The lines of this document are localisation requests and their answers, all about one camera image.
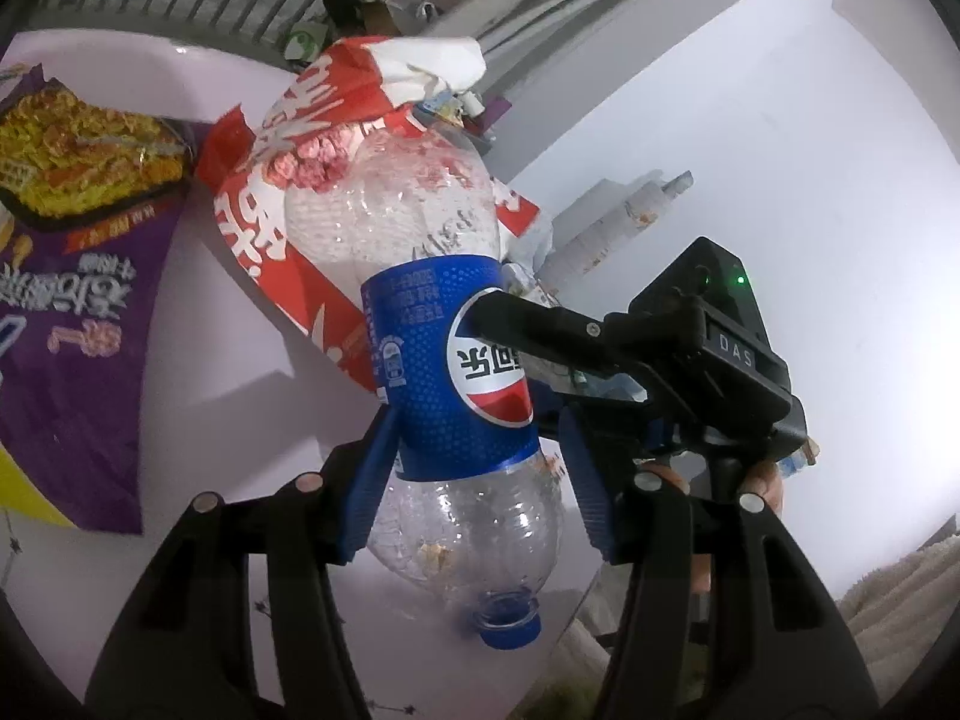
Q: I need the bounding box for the purple yellow noodle snack bag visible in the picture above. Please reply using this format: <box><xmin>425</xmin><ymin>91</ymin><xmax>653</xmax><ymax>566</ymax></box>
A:
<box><xmin>2</xmin><ymin>65</ymin><xmax>197</xmax><ymax>535</ymax></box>

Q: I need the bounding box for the person's right hand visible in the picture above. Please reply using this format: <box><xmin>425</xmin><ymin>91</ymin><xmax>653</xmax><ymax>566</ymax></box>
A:
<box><xmin>636</xmin><ymin>455</ymin><xmax>822</xmax><ymax>593</ymax></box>

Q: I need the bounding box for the clear Pepsi plastic bottle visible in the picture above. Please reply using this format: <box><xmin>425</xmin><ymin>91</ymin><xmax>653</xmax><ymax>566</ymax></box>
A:
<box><xmin>283</xmin><ymin>107</ymin><xmax>566</xmax><ymax>652</ymax></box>

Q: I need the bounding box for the red white paper food bag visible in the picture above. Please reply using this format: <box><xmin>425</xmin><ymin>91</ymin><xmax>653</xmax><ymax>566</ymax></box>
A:
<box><xmin>199</xmin><ymin>37</ymin><xmax>540</xmax><ymax>390</ymax></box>

